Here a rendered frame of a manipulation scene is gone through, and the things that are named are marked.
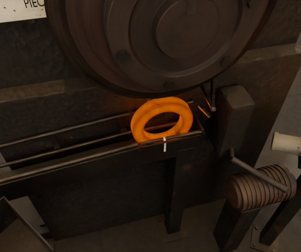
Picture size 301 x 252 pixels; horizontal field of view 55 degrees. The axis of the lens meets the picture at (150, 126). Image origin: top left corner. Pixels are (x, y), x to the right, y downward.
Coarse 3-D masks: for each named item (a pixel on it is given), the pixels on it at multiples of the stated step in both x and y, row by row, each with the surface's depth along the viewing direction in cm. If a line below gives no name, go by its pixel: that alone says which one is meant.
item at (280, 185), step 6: (228, 150) 97; (228, 156) 96; (234, 162) 95; (240, 162) 95; (246, 168) 95; (252, 168) 95; (258, 174) 95; (264, 174) 95; (264, 180) 95; (270, 180) 94; (276, 186) 93; (282, 186) 93
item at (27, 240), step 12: (0, 204) 73; (0, 216) 75; (12, 216) 79; (0, 228) 77; (12, 228) 79; (24, 228) 78; (0, 240) 77; (12, 240) 77; (24, 240) 76; (36, 240) 76
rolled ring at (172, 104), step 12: (144, 108) 79; (156, 108) 78; (168, 108) 79; (180, 108) 81; (132, 120) 82; (144, 120) 80; (180, 120) 87; (192, 120) 86; (132, 132) 83; (144, 132) 86; (168, 132) 90; (180, 132) 88
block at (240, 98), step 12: (228, 96) 86; (240, 96) 86; (216, 108) 93; (228, 108) 85; (240, 108) 84; (252, 108) 85; (216, 120) 95; (228, 120) 87; (240, 120) 88; (216, 132) 97; (228, 132) 91; (240, 132) 92; (216, 144) 99; (228, 144) 96; (240, 144) 98
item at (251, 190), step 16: (240, 176) 99; (272, 176) 99; (288, 176) 99; (240, 192) 96; (256, 192) 96; (272, 192) 97; (288, 192) 98; (224, 208) 118; (240, 208) 99; (256, 208) 104; (224, 224) 121; (240, 224) 111; (224, 240) 125; (240, 240) 126
